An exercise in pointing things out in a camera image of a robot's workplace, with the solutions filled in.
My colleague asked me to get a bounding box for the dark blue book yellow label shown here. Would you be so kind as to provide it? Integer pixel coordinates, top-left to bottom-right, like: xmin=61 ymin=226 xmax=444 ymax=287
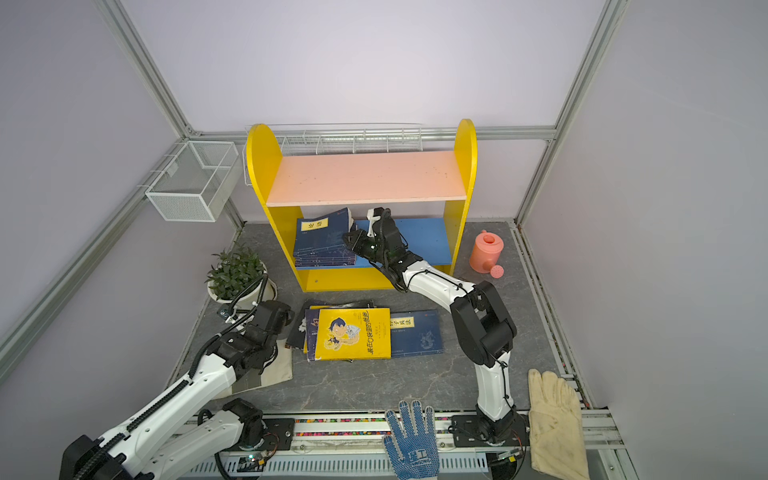
xmin=293 ymin=208 xmax=356 ymax=268

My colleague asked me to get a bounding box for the dark blue book stack bottom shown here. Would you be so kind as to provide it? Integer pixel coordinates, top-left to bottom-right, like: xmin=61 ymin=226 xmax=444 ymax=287
xmin=390 ymin=310 xmax=444 ymax=358

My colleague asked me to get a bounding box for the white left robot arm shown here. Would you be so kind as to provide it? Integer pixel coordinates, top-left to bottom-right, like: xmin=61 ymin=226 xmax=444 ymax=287
xmin=59 ymin=300 xmax=294 ymax=479

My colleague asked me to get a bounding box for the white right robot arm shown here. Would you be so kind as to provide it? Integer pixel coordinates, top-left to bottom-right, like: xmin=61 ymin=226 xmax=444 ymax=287
xmin=343 ymin=207 xmax=517 ymax=445

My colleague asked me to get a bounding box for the beige grey work glove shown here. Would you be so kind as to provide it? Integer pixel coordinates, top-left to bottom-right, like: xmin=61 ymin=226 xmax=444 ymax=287
xmin=231 ymin=339 xmax=293 ymax=394

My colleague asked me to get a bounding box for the white plastic plant pot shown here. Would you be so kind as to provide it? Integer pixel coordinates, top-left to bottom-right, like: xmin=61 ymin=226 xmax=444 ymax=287
xmin=206 ymin=263 xmax=268 ymax=308

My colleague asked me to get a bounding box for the purple book under yellow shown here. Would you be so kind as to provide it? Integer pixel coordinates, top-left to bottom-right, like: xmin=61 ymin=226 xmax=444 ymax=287
xmin=284 ymin=298 xmax=376 ymax=364

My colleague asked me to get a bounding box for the pink upper shelf board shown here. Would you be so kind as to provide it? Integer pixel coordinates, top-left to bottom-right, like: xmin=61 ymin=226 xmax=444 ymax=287
xmin=266 ymin=151 xmax=466 ymax=207

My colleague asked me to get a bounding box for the green potted plant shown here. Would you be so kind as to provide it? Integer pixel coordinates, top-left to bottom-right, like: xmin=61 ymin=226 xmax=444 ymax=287
xmin=206 ymin=245 xmax=267 ymax=301

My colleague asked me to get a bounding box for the yellow cartoon cover book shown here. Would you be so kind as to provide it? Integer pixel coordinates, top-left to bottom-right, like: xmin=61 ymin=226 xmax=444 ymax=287
xmin=313 ymin=308 xmax=392 ymax=361

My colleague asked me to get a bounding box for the white mesh basket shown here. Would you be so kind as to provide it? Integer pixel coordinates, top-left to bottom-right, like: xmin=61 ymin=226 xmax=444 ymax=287
xmin=146 ymin=141 xmax=242 ymax=223

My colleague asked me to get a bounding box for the blue dotted knit glove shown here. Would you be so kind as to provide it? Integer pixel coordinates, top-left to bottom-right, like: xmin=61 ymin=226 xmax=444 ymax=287
xmin=383 ymin=400 xmax=440 ymax=480

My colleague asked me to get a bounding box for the cream leather glove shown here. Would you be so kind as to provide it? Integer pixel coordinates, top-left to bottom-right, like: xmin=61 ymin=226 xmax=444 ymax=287
xmin=528 ymin=369 xmax=590 ymax=480

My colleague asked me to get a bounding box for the white wire basket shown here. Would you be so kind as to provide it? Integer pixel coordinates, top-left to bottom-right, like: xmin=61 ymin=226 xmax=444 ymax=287
xmin=267 ymin=127 xmax=425 ymax=156

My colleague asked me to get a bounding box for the yellow bookshelf frame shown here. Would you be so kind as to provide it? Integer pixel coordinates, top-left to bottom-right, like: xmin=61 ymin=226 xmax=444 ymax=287
xmin=245 ymin=118 xmax=479 ymax=293

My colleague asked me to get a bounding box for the metal base rail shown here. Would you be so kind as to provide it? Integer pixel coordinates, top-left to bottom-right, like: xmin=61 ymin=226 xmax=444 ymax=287
xmin=221 ymin=410 xmax=637 ymax=479

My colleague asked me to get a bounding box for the aluminium frame post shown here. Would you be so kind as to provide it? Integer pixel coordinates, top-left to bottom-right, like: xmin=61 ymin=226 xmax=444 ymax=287
xmin=92 ymin=0 xmax=195 ymax=139

